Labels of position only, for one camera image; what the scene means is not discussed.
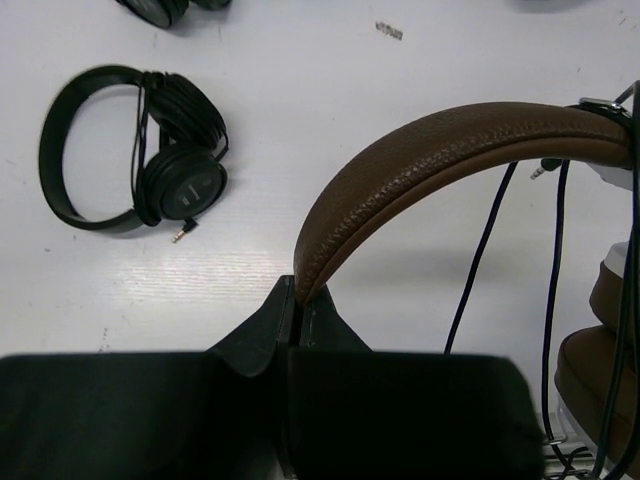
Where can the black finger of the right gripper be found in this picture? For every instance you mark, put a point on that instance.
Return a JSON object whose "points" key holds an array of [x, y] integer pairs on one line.
{"points": [[634, 94]]}

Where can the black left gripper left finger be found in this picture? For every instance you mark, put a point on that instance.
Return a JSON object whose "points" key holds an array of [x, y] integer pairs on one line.
{"points": [[153, 415]]}

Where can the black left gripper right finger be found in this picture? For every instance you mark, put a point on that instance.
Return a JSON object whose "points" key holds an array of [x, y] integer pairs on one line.
{"points": [[356, 413]]}

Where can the brown and silver headphones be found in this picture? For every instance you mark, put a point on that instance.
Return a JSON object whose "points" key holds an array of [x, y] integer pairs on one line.
{"points": [[597, 376]]}

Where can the black wrapped headphones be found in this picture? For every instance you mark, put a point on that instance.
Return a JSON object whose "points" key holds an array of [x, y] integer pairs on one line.
{"points": [[180, 139]]}

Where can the black folded headphones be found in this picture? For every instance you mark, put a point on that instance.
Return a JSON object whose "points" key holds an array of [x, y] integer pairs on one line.
{"points": [[164, 14]]}

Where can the small metal screw piece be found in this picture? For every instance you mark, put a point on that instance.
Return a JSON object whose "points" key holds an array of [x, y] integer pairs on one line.
{"points": [[389, 30]]}

